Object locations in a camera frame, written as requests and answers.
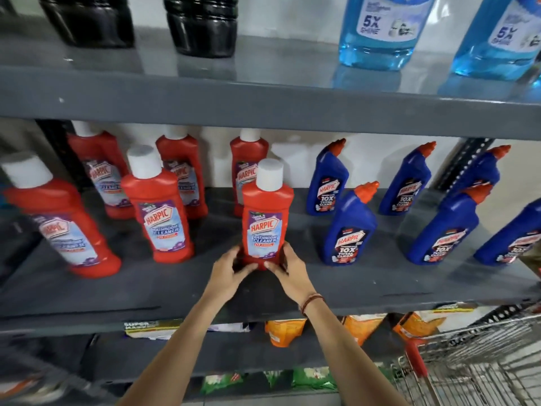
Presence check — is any group of red cleaner bottles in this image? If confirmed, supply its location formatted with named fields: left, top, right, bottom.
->
left=0, top=121, right=270, bottom=279

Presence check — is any person's right forearm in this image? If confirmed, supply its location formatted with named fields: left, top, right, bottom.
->
left=302, top=297, right=410, bottom=406

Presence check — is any person's left hand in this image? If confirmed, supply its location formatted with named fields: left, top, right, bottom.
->
left=205, top=245, right=259, bottom=307

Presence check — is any black liquid bottle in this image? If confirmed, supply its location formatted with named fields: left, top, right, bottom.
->
left=163, top=0, right=239, bottom=59
left=37, top=0, right=135, bottom=49

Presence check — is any red white-capped cleaner bottle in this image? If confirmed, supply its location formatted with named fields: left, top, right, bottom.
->
left=241, top=158, right=295, bottom=271

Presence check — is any clear blue liquid bottle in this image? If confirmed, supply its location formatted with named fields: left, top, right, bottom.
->
left=451, top=0, right=541, bottom=82
left=338, top=0, right=436, bottom=72

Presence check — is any green floral packet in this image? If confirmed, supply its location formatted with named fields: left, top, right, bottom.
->
left=200, top=373, right=247, bottom=395
left=291, top=366, right=337, bottom=390

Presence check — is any grey metal shelf board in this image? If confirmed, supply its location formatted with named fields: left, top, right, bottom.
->
left=0, top=14, right=541, bottom=142
left=0, top=187, right=541, bottom=335
left=0, top=319, right=407, bottom=387

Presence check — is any white green packet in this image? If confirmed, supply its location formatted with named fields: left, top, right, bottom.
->
left=124, top=319, right=251, bottom=341

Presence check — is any black slotted shelf upright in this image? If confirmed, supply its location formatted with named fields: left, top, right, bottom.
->
left=434, top=137, right=496, bottom=192

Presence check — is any orange packet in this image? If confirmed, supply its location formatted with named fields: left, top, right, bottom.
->
left=393, top=310, right=447, bottom=341
left=342, top=314, right=388, bottom=347
left=265, top=319, right=308, bottom=348

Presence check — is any wire shopping cart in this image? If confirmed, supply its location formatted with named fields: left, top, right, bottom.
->
left=391, top=308, right=541, bottom=406

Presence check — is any group of blue cleaner bottles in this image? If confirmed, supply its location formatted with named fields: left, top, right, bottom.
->
left=305, top=138, right=541, bottom=267

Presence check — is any person's right hand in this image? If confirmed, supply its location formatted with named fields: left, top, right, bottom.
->
left=264, top=242, right=318, bottom=310

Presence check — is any red thread bracelet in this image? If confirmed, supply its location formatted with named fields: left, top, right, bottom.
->
left=300, top=293, right=325, bottom=316

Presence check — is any person's left forearm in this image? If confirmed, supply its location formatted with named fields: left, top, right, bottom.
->
left=117, top=292, right=232, bottom=406

